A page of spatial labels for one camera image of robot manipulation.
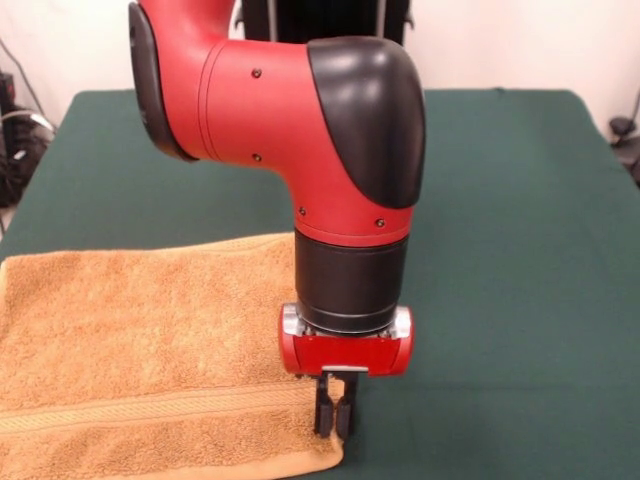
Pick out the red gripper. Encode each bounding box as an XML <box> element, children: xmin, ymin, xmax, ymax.
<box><xmin>277</xmin><ymin>319</ymin><xmax>416</xmax><ymax>440</ymax></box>

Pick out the orange terry towel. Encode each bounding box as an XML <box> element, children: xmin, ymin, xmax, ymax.
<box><xmin>0</xmin><ymin>232</ymin><xmax>346</xmax><ymax>476</ymax></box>

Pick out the dark green table cloth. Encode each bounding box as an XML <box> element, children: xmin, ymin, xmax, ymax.
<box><xmin>0</xmin><ymin>87</ymin><xmax>640</xmax><ymax>480</ymax></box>

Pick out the dark grey curved stand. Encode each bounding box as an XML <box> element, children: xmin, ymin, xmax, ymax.
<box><xmin>608</xmin><ymin>116</ymin><xmax>640</xmax><ymax>166</ymax></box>

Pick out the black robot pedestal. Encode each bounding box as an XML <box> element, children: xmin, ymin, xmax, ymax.
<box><xmin>238</xmin><ymin>0</ymin><xmax>416</xmax><ymax>49</ymax></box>

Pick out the black equipment with cables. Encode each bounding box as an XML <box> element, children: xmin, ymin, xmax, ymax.
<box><xmin>0</xmin><ymin>107</ymin><xmax>56</xmax><ymax>209</ymax></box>

